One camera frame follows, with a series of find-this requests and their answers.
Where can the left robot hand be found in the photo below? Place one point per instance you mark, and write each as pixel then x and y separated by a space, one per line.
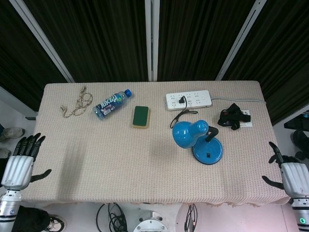
pixel 18 168

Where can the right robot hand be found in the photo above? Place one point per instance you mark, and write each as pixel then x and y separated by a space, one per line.
pixel 293 172

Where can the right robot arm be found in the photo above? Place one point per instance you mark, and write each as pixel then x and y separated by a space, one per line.
pixel 300 212

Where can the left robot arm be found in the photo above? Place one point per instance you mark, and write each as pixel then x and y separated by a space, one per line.
pixel 8 207

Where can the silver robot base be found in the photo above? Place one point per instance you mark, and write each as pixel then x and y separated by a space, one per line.
pixel 150 223

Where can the blue desk lamp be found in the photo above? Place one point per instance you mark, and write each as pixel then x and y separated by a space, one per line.
pixel 196 142

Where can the black equipment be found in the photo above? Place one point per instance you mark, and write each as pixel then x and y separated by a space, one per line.
pixel 299 142

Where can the grey shoe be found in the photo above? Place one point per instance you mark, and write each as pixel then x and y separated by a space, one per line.
pixel 10 133

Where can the black white sneaker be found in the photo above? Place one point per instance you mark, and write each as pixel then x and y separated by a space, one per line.
pixel 56 223

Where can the white card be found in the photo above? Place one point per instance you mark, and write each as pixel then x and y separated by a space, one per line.
pixel 245 120

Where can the blue plastic water bottle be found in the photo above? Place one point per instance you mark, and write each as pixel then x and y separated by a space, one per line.
pixel 111 104

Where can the beige woven tablecloth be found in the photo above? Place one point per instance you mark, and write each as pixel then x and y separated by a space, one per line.
pixel 144 159

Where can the white power strip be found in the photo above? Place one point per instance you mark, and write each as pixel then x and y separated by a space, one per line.
pixel 188 100

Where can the green yellow sponge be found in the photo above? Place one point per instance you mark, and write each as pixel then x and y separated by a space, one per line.
pixel 141 117

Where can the white frame post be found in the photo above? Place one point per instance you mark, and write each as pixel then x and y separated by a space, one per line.
pixel 152 38
pixel 241 38
pixel 42 36

